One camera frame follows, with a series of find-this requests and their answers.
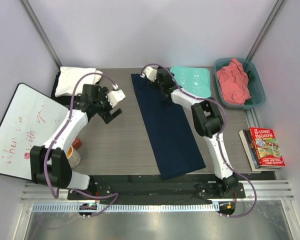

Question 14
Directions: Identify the white dry-erase board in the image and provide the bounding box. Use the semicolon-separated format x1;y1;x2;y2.
0;83;68;180

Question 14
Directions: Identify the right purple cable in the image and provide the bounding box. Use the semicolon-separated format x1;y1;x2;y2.
141;63;258;219

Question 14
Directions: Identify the pink crumpled t shirt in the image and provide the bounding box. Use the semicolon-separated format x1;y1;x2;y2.
216;58;252;105

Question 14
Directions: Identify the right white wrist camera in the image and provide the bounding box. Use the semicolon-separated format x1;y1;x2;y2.
140;66;158;82

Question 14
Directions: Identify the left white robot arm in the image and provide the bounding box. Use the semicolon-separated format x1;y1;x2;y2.
29;84;126;200

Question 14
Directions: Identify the purple cable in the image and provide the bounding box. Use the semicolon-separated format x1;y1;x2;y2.
44;72;121;218
141;63;258;219

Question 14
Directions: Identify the green t shirt in bin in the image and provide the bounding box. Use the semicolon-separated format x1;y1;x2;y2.
244;70;255;105

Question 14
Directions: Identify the teal instruction mat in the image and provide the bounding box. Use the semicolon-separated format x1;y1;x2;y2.
170;66;211;98

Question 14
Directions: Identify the white mug orange inside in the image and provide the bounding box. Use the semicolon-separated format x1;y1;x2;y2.
66;145;81;169

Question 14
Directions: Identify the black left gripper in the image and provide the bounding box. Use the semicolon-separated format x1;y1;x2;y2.
93;88;122;124

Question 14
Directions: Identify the small red brown block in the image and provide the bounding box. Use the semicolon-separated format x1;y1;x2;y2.
72;137;83;150

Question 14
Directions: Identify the folded black t shirt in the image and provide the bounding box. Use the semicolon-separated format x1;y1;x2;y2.
50;71;76;109

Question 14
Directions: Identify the book under red book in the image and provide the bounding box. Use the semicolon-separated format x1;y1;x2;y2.
238;129;280;172

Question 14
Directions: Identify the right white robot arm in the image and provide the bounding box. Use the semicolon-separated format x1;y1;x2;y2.
142;66;238;198

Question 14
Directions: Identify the perforated white cable duct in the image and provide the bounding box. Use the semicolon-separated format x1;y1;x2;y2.
32;202;220;213

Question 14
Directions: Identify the teal plastic bin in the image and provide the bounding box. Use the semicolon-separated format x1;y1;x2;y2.
213;57;266;110

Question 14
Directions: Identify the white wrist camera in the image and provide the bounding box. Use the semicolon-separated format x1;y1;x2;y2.
107;84;126;108
140;66;158;82

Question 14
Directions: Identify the red storey house book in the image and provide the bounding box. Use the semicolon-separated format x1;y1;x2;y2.
249;127;286;168

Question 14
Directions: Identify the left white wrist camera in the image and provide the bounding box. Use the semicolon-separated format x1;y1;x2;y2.
107;84;126;108

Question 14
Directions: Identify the navy blue t shirt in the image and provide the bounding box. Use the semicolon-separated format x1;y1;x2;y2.
131;74;206;180

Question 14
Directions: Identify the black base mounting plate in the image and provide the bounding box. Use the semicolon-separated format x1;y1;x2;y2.
67;174;246;205

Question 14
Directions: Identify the folded white t shirt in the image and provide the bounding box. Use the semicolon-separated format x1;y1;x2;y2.
54;66;103;97

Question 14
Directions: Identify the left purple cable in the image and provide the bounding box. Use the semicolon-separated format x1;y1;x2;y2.
44;72;121;218

